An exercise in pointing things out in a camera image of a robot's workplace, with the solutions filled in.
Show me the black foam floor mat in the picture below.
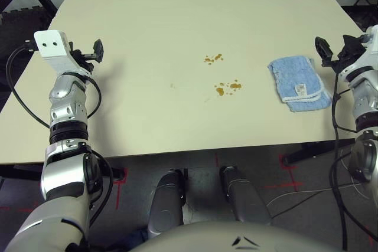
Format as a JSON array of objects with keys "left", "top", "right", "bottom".
[{"left": 0, "top": 5, "right": 57, "bottom": 33}]

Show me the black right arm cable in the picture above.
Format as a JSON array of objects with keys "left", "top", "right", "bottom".
[{"left": 330, "top": 70, "right": 358, "bottom": 251}]

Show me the thin white floor cable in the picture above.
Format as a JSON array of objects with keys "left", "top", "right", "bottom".
[{"left": 267, "top": 145, "right": 364, "bottom": 214}]

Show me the blue rag with white trim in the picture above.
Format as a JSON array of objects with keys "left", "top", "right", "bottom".
[{"left": 267, "top": 55, "right": 332, "bottom": 113}]

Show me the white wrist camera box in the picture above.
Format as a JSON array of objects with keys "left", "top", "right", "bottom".
[
  {"left": 339, "top": 24, "right": 378, "bottom": 83},
  {"left": 33, "top": 30, "right": 92, "bottom": 77}
]

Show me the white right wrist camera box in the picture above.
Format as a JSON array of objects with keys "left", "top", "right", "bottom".
[{"left": 339, "top": 24, "right": 378, "bottom": 83}]

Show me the small brown liquid spill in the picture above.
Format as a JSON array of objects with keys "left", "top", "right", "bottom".
[{"left": 202, "top": 53, "right": 224, "bottom": 66}]

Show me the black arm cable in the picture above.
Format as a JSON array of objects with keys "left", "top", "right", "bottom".
[
  {"left": 330, "top": 70, "right": 358, "bottom": 251},
  {"left": 5, "top": 41, "right": 115, "bottom": 229}
]

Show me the grey robot torso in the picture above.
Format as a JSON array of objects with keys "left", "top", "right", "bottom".
[{"left": 126, "top": 221, "right": 305, "bottom": 252}]

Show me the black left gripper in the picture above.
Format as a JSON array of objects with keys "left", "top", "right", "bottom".
[{"left": 72, "top": 38, "right": 105, "bottom": 73}]

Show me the thin black floor cable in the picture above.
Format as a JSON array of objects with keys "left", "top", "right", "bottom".
[{"left": 270, "top": 186, "right": 339, "bottom": 218}]

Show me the grey robot left leg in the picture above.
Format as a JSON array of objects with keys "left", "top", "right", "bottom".
[{"left": 146, "top": 169, "right": 187, "bottom": 240}]

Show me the large brown liquid spill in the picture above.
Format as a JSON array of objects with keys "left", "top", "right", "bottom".
[{"left": 214, "top": 79, "right": 242, "bottom": 98}]

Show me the black table foot bar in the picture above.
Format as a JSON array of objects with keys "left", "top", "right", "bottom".
[{"left": 283, "top": 138, "right": 357, "bottom": 165}]

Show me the black floor equipment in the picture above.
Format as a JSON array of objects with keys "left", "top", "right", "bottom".
[{"left": 344, "top": 5, "right": 378, "bottom": 33}]

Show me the grey round container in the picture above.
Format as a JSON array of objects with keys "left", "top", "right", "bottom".
[{"left": 220, "top": 165, "right": 272, "bottom": 225}]

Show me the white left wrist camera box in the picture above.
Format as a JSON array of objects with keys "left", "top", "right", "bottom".
[{"left": 33, "top": 30, "right": 92, "bottom": 77}]

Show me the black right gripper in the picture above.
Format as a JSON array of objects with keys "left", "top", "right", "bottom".
[{"left": 315, "top": 35, "right": 367, "bottom": 73}]

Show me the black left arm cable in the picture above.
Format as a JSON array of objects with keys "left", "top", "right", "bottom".
[{"left": 5, "top": 41, "right": 115, "bottom": 229}]

